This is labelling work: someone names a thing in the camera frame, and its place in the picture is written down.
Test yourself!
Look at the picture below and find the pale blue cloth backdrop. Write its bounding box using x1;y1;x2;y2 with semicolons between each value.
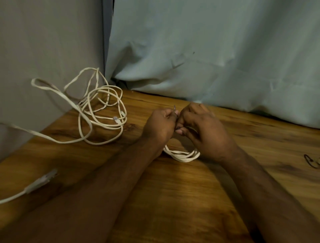
104;0;320;130

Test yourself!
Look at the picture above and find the person's right hand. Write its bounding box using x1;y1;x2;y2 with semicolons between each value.
175;102;238;164

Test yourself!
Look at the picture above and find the grey cloth backdrop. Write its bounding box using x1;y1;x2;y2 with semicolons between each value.
0;0;105;162

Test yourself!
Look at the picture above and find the tangled white flat network cable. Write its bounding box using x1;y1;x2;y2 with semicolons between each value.
0;67;128;146

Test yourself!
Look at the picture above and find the person's right forearm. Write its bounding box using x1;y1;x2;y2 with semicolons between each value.
220;147;320;243

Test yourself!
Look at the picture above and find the person's left hand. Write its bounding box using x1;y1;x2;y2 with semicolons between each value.
141;108;180;154

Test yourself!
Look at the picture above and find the person's left forearm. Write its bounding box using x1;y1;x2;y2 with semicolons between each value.
0;137;163;243

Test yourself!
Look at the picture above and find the black wire twist tie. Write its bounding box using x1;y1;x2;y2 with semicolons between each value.
303;154;320;169

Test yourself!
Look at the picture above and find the white cable with clear plug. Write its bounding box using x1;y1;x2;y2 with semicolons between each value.
0;169;59;205

